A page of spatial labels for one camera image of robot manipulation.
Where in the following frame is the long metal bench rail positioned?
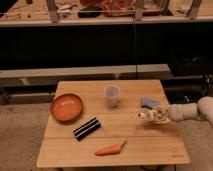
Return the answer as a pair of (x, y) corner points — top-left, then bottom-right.
(0, 64), (170, 87)

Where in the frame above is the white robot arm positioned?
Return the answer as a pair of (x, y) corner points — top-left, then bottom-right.
(157, 96), (213, 127)

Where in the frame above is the black white striped block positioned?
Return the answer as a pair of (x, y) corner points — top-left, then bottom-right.
(73, 118), (101, 141)

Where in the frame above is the orange carrot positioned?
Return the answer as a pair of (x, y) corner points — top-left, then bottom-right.
(95, 140), (127, 156)

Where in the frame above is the orange bowl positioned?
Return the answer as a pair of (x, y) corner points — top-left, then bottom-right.
(50, 94), (83, 122)

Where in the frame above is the black object on shelf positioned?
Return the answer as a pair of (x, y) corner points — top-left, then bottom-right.
(78, 5), (102, 18)

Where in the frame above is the blue sponge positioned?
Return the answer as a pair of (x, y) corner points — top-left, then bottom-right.
(141, 98), (160, 109)

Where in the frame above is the wooden folding table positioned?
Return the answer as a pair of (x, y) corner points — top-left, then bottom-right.
(36, 80), (190, 168)

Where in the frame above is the clear plastic cup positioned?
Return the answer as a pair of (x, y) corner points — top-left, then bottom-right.
(104, 86), (121, 107)

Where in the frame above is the red cloth on shelf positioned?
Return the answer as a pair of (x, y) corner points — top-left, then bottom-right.
(101, 0), (135, 17)

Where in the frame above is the white plastic bottle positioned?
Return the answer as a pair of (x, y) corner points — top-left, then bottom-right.
(138, 110), (164, 122)

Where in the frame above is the black cable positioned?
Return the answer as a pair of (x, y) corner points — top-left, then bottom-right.
(132, 16), (139, 80)

